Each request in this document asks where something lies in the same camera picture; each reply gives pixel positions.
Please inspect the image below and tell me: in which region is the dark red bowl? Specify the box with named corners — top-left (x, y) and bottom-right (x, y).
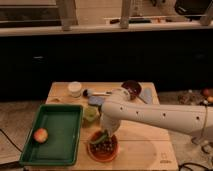
top-left (122, 80), bottom-right (142, 100)

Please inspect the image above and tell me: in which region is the red yellow apple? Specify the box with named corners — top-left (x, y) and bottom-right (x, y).
top-left (33, 128), bottom-right (48, 143)

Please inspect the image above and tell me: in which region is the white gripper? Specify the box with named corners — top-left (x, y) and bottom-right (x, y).
top-left (100, 115), bottom-right (121, 136)

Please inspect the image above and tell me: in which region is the light green cup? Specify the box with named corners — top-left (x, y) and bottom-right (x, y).
top-left (83, 106), bottom-right (98, 122)

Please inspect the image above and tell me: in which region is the green plastic tray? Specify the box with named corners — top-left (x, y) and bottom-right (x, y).
top-left (19, 104), bottom-right (83, 166)

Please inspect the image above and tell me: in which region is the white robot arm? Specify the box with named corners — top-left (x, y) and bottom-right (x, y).
top-left (100, 87), bottom-right (213, 142)

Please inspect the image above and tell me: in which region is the blue grey folded cloth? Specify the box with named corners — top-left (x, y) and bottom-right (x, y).
top-left (88, 96), bottom-right (105, 106)

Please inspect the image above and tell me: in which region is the orange bowl of dark berries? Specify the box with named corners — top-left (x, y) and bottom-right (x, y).
top-left (86, 131), bottom-right (118, 163)

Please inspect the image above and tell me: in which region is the grey triangular cloth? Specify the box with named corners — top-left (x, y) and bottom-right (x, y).
top-left (139, 88), bottom-right (153, 104)

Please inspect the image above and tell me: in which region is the white round container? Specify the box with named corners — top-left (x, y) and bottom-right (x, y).
top-left (68, 81), bottom-right (82, 98)

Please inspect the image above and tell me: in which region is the green chili pepper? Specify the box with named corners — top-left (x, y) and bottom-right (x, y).
top-left (89, 133), bottom-right (108, 145)

